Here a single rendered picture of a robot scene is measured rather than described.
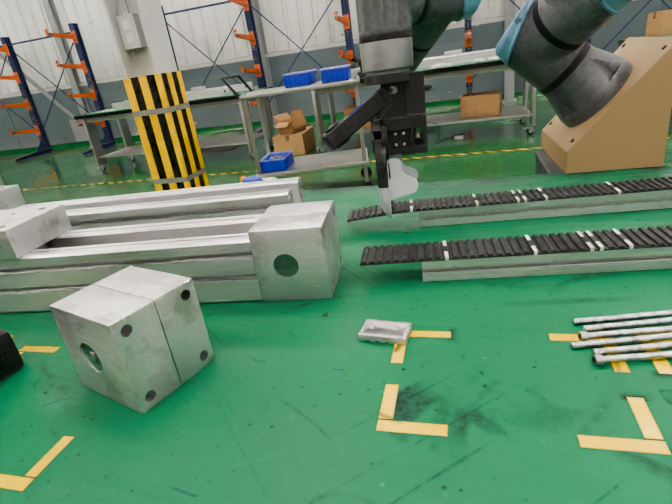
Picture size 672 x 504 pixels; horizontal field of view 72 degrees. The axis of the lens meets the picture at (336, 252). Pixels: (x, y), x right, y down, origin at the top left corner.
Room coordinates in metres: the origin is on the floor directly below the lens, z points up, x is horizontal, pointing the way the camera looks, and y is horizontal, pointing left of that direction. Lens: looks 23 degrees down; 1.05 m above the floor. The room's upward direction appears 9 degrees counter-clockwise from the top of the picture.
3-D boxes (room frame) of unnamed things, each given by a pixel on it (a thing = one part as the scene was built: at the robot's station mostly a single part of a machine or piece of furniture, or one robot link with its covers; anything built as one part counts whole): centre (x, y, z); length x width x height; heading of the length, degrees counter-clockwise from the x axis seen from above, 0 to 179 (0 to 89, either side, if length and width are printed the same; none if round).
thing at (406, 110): (0.71, -0.12, 0.96); 0.09 x 0.08 x 0.12; 78
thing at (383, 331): (0.40, -0.04, 0.78); 0.05 x 0.03 x 0.01; 66
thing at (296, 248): (0.57, 0.04, 0.83); 0.12 x 0.09 x 0.10; 168
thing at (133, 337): (0.41, 0.20, 0.83); 0.11 x 0.10 x 0.10; 144
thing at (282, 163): (3.87, 0.11, 0.50); 1.03 x 0.55 x 1.01; 85
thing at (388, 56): (0.72, -0.12, 1.04); 0.08 x 0.08 x 0.05
